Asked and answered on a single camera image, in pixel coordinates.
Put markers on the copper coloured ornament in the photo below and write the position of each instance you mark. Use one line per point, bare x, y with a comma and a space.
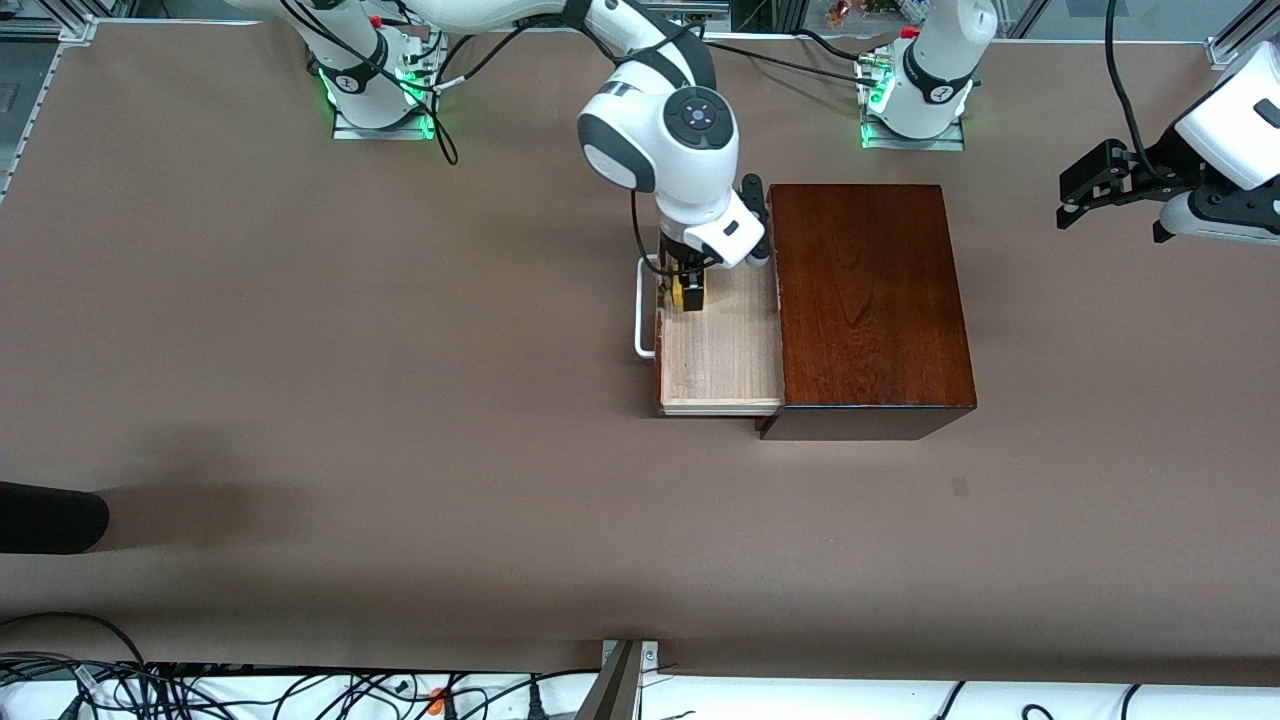
845, 12

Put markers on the dark brown wooden cabinet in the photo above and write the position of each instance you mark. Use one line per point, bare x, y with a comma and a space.
870, 300

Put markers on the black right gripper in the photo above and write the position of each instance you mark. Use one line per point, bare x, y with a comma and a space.
684, 266

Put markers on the aluminium edge rail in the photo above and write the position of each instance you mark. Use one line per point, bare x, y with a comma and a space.
36, 105

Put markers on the black padded cylinder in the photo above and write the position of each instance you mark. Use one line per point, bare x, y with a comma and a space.
50, 518

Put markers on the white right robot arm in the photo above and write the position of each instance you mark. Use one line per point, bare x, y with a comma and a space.
660, 140

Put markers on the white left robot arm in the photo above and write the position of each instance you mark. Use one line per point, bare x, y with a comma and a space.
940, 60

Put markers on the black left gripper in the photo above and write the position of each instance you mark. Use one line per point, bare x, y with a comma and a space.
1152, 165

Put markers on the small metal bracket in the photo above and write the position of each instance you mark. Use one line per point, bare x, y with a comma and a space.
650, 655

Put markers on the dark slanted metal beam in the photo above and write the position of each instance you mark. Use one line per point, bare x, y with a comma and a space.
610, 695

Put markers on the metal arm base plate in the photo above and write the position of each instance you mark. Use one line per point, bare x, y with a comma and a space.
915, 143
385, 133

